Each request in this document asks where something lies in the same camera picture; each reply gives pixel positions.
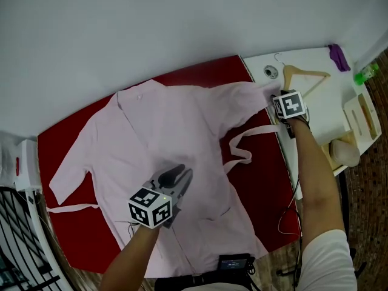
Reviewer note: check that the white side table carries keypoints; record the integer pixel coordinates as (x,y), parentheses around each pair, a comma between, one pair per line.
(327,102)

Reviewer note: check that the black metal railing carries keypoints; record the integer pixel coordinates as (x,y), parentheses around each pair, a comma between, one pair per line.
(9,192)

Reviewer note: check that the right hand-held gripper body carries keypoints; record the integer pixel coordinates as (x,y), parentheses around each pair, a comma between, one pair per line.
(289,105)

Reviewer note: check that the red tablecloth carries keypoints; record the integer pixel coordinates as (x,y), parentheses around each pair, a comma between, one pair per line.
(56,153)

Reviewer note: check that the person's left forearm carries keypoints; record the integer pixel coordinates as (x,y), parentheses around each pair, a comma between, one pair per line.
(130,259)

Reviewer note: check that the white water dispenser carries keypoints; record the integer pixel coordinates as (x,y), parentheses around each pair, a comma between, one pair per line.
(27,168)

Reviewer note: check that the light wooden box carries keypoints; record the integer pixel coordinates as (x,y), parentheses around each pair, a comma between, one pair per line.
(325,153)

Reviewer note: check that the green plastic bottle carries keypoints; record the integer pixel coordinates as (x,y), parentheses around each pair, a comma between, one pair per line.
(363,76)

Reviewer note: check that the wooden clothes hanger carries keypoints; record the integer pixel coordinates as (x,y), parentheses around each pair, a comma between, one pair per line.
(288,71)

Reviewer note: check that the person's right forearm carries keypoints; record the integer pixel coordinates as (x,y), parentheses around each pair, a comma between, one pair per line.
(318,177)

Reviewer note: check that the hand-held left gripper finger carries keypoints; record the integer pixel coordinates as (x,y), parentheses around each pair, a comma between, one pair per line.
(172,174)
(185,180)

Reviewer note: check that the round grey table grommet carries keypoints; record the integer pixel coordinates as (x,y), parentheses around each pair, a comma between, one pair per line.
(270,71)

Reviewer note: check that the purple cloth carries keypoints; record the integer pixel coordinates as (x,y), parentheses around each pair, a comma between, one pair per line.
(339,58)

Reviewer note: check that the pink robe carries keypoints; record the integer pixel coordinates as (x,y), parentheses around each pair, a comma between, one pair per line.
(127,138)

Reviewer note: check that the black device with screen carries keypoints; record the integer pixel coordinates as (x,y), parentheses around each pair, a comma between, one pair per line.
(235,262)

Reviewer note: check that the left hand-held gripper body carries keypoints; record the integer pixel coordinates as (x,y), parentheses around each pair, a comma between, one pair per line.
(150,208)

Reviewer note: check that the person's white shirt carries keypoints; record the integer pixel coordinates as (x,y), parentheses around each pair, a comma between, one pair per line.
(327,262)

